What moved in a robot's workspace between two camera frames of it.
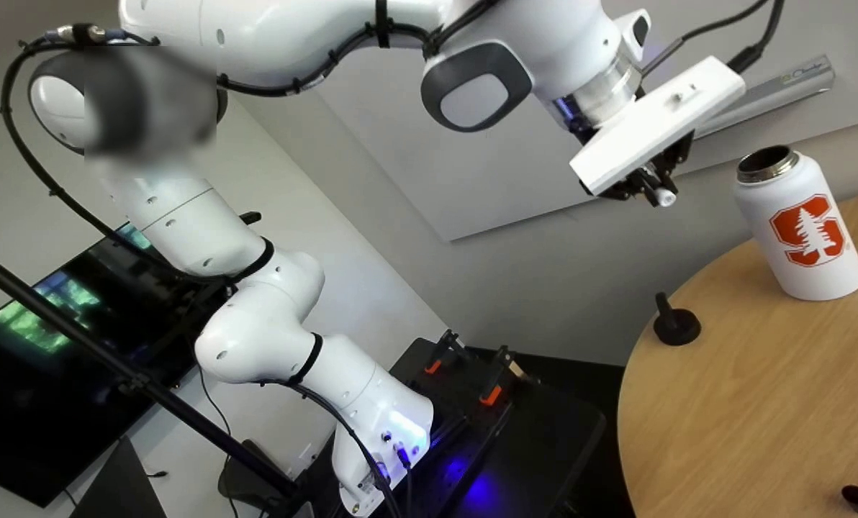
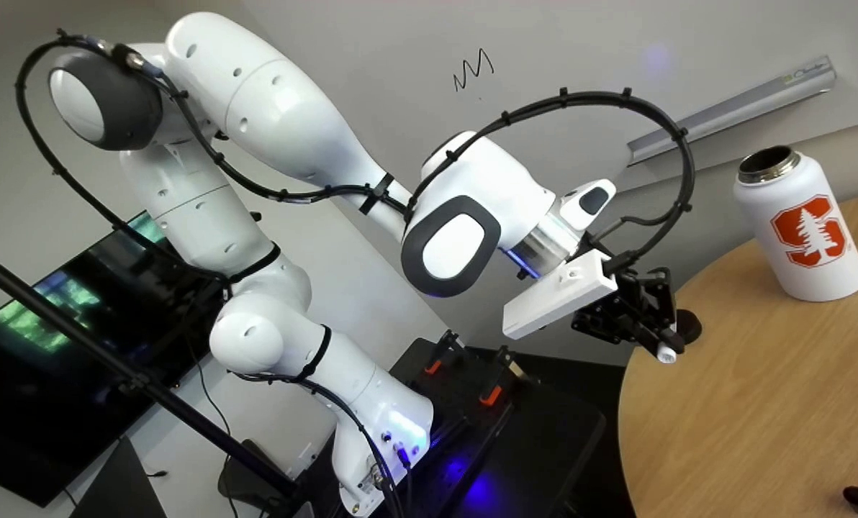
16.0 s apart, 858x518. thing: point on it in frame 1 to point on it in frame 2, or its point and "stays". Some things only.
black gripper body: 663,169 to 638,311
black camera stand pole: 147,387 stays
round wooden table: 775,409 stays
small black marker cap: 853,495 stays
